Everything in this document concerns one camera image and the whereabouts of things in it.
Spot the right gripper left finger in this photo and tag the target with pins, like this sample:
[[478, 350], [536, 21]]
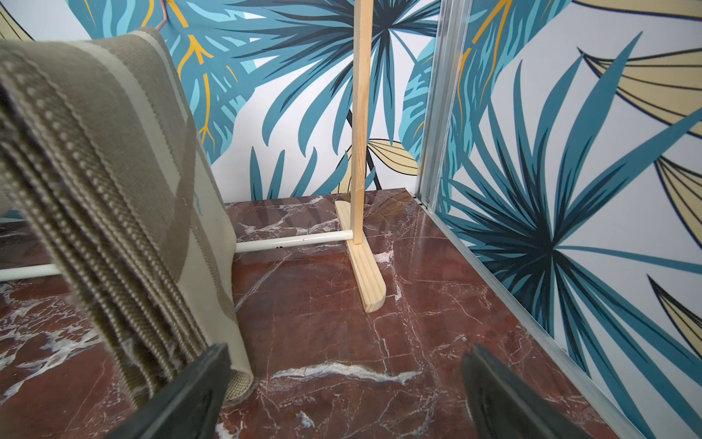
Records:
[[189, 406]]

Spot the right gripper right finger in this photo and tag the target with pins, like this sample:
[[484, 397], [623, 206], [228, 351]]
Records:
[[503, 406]]

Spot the brown plaid scarf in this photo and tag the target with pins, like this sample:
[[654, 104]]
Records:
[[100, 153]]

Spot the wooden clothes rack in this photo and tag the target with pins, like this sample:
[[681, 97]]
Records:
[[206, 40]]

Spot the right aluminium frame post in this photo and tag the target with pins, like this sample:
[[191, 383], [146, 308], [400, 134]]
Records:
[[449, 48]]

